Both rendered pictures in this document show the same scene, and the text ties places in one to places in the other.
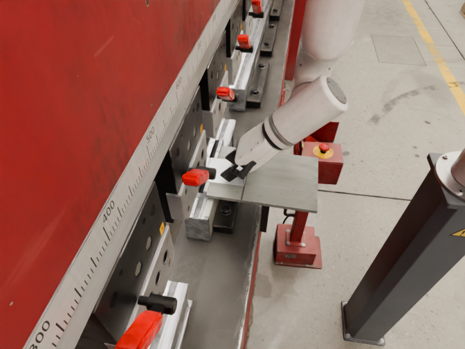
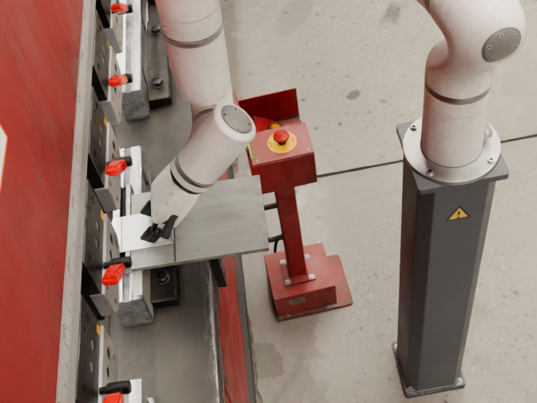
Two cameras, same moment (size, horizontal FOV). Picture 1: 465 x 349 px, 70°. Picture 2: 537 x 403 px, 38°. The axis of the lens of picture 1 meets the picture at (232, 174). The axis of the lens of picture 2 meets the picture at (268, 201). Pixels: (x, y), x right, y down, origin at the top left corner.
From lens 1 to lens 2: 0.68 m
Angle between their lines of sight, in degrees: 7
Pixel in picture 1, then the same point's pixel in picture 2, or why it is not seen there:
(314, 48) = (192, 99)
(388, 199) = not seen: hidden behind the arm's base
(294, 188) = (236, 225)
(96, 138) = (47, 291)
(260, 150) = (177, 201)
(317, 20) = (184, 78)
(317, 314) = (360, 375)
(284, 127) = (194, 172)
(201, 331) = not seen: outside the picture
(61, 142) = (37, 305)
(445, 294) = not seen: outside the picture
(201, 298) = (162, 392)
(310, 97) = (209, 136)
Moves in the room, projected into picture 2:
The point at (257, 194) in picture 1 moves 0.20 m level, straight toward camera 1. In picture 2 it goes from (193, 248) to (205, 341)
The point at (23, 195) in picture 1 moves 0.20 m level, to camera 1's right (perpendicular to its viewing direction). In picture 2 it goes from (35, 338) to (213, 282)
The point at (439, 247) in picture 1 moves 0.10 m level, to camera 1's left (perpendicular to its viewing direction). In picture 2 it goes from (444, 237) to (400, 252)
